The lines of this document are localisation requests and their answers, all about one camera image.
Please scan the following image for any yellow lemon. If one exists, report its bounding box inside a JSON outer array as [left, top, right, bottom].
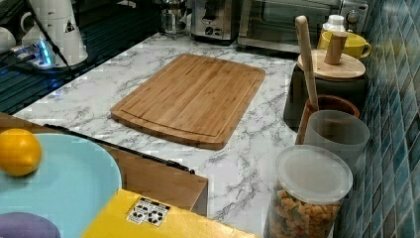
[[0, 129, 42, 177]]

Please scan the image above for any black pot with wooden lid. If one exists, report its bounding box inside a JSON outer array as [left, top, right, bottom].
[[283, 31, 367, 131]]

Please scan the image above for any white bottle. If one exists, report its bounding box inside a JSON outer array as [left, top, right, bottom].
[[322, 15, 346, 32]]

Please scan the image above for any glass jar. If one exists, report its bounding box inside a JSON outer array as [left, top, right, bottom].
[[161, 0, 187, 37]]

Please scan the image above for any clear jar with pasta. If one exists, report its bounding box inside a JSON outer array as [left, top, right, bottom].
[[263, 145, 353, 238]]

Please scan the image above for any yellow cardboard box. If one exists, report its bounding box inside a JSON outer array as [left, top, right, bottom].
[[81, 189, 260, 238]]

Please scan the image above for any bamboo cutting board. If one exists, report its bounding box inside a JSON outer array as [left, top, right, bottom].
[[111, 54, 265, 150]]

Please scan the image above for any black cable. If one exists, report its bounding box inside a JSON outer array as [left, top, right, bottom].
[[24, 0, 74, 80]]

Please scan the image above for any frosted plastic container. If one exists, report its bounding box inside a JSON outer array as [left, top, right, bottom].
[[304, 114, 370, 174]]

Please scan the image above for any light blue plate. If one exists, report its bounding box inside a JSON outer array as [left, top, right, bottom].
[[0, 133, 122, 238]]

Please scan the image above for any yellow mug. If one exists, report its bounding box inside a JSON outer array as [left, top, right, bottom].
[[317, 31, 371, 60]]

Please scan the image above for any wooden pestle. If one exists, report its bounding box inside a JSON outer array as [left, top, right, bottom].
[[295, 15, 319, 110]]

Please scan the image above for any dark red cup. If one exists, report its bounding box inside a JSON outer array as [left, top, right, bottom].
[[295, 94, 360, 145]]

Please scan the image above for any purple bowl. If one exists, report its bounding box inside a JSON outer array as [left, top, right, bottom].
[[0, 212, 60, 238]]

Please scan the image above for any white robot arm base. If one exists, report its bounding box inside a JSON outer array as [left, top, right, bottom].
[[21, 0, 88, 69]]

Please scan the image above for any silver coffee machine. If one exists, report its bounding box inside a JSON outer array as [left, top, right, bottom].
[[190, 0, 242, 42]]

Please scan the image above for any silver toaster oven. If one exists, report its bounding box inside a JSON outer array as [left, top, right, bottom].
[[237, 0, 369, 55]]

